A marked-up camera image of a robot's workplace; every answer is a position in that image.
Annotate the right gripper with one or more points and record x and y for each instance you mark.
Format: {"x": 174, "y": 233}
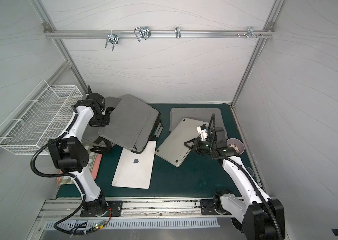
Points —
{"x": 211, "y": 141}

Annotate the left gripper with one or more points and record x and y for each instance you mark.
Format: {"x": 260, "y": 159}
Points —
{"x": 99, "y": 117}

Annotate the grey laptop sleeve front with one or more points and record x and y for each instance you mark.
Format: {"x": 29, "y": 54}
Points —
{"x": 132, "y": 124}

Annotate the grey laptop sleeve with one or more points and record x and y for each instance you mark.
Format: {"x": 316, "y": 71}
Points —
{"x": 178, "y": 114}
{"x": 132, "y": 124}

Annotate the silver laptop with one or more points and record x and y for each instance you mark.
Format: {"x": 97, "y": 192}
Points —
{"x": 135, "y": 170}
{"x": 173, "y": 149}

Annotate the grey laptop sleeve back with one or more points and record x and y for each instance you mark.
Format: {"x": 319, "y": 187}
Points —
{"x": 178, "y": 114}

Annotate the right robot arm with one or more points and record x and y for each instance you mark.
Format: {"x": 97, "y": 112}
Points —
{"x": 255, "y": 214}

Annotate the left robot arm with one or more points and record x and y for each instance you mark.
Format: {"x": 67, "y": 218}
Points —
{"x": 71, "y": 157}

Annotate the pink bowl with snacks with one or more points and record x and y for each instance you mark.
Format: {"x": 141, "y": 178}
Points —
{"x": 237, "y": 144}

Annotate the green table mat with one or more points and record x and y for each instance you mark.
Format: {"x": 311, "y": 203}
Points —
{"x": 198, "y": 176}

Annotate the clear plastic cup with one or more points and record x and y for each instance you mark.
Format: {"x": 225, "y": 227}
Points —
{"x": 250, "y": 171}

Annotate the metal hook clamp left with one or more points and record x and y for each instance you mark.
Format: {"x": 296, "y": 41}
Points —
{"x": 112, "y": 40}

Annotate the metal hook clamp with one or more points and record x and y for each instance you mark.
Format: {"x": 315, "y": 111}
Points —
{"x": 250, "y": 34}
{"x": 112, "y": 40}
{"x": 142, "y": 33}

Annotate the metal hook clamp middle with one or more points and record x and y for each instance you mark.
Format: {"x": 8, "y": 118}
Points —
{"x": 142, "y": 33}

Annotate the aluminium crossbar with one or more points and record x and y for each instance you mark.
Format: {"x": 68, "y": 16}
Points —
{"x": 156, "y": 34}

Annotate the metal hook small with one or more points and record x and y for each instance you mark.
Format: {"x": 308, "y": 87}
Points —
{"x": 177, "y": 32}

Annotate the metal hook clamp right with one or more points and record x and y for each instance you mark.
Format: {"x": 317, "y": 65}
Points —
{"x": 250, "y": 34}

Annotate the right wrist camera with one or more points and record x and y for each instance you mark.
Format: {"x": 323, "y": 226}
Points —
{"x": 203, "y": 132}

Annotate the white wire basket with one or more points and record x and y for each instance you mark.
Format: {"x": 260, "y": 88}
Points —
{"x": 43, "y": 115}

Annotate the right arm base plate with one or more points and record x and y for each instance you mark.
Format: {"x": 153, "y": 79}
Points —
{"x": 207, "y": 207}

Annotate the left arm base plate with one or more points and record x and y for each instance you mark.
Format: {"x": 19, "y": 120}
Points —
{"x": 114, "y": 210}

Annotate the aluminium front rail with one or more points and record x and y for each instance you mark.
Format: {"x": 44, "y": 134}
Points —
{"x": 133, "y": 208}

